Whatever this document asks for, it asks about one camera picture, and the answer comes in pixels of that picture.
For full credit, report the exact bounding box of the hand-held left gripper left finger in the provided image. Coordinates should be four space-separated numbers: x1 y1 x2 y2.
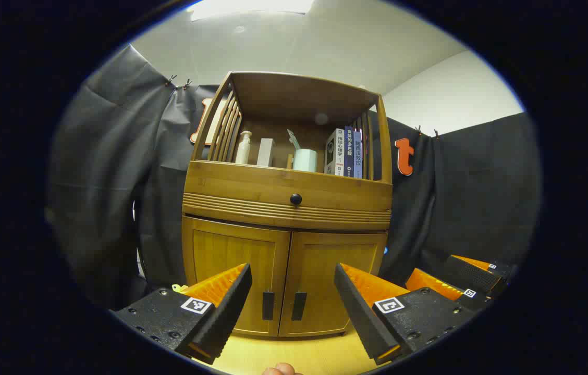
111 263 253 365

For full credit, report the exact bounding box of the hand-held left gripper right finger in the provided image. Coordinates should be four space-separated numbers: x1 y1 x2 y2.
334 263 477 365

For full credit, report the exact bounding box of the wooden shoe cabinet door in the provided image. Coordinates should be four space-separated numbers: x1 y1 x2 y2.
182 216 292 338
278 231 389 338

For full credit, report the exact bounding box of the wooden double-door shoe cabinet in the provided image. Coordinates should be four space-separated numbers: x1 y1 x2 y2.
182 71 394 338

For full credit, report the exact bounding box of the wooden drawer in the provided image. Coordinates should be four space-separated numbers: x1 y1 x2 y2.
183 160 394 231

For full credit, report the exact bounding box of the light blue book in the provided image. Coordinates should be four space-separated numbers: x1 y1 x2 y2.
353 129 363 179

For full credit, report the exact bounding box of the white book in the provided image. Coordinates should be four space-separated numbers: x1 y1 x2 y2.
325 129 346 176

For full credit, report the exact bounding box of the mint green cup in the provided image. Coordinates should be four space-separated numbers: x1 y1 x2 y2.
293 149 318 172

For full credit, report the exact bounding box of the dark blue book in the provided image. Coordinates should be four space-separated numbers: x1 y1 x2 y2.
344 126 354 178

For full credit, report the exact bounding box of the white pump bottle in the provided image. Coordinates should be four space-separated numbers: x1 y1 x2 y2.
235 130 253 165

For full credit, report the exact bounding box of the pale grey box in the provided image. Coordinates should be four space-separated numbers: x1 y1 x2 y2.
256 138 275 167

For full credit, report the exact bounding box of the black backdrop cloth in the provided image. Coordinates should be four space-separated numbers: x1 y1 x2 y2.
46 44 542 308

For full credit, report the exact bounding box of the ceiling light panel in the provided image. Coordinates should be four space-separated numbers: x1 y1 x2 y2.
189 0 315 21

